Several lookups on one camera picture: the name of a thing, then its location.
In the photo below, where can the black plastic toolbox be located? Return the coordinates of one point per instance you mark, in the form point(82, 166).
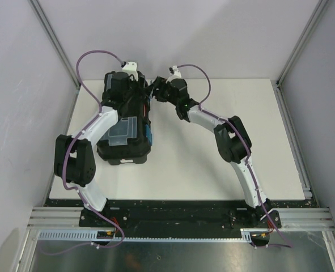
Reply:
point(131, 138)

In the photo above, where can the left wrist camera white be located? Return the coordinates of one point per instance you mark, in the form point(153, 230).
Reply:
point(131, 68)

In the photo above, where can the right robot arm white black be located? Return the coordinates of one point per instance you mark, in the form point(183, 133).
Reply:
point(233, 142)

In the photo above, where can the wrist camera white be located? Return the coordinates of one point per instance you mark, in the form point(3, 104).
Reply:
point(174, 74)
point(131, 68)

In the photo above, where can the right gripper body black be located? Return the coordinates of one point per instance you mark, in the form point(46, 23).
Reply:
point(164, 94)

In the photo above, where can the grey slotted cable duct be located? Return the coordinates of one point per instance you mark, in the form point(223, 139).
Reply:
point(101, 236)

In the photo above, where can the right aluminium frame post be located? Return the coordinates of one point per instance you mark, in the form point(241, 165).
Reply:
point(303, 39)

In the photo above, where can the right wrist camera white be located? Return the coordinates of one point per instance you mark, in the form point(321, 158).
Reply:
point(174, 74)

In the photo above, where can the left aluminium frame post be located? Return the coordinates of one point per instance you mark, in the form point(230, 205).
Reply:
point(54, 40)

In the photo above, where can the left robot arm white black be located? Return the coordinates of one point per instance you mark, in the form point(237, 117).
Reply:
point(74, 157)

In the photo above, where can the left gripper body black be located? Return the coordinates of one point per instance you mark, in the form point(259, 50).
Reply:
point(135, 93)

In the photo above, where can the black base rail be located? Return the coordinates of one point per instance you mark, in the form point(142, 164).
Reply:
point(181, 219)

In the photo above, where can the aluminium frame post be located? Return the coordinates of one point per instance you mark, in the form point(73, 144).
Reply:
point(54, 40)
point(303, 39)

